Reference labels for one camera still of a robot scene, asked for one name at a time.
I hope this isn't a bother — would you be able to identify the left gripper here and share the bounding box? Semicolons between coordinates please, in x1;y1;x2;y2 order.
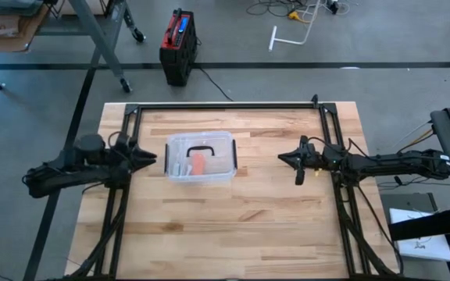
111;131;158;185

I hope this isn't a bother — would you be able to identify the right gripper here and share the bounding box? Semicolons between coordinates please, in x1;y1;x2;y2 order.
277;135;345;186

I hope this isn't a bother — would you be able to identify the orange elastic bandage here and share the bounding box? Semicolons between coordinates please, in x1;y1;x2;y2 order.
191;152;206;176

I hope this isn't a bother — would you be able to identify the clear plastic bin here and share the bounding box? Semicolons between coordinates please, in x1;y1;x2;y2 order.
164;131;238;185

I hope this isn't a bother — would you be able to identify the clear lid with handle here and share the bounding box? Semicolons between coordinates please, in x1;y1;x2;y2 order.
166;131;237;180

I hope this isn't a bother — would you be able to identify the red and black crate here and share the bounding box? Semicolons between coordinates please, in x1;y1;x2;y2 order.
159;8;198;87

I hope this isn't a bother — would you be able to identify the white T-shaped stand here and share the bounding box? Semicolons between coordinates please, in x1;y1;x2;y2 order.
268;0;322;52

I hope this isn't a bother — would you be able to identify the wooden desk with grey legs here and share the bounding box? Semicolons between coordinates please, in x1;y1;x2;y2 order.
0;0;147;94

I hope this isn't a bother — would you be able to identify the black flat beam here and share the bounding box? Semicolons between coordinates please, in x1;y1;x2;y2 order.
387;205;450;242

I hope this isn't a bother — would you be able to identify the white box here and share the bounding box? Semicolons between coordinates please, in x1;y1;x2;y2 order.
388;208;450;262

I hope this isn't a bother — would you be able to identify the dark grey sheet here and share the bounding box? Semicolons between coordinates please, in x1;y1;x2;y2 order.
0;0;45;16

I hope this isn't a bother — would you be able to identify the black power cable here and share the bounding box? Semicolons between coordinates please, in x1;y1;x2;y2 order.
193;37;234;101

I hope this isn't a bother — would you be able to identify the yellow and black cable bundle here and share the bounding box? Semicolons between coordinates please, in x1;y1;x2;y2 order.
377;120;450;192

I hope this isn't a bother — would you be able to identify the tangle of floor cables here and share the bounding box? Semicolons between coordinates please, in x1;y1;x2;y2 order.
246;0;351;19

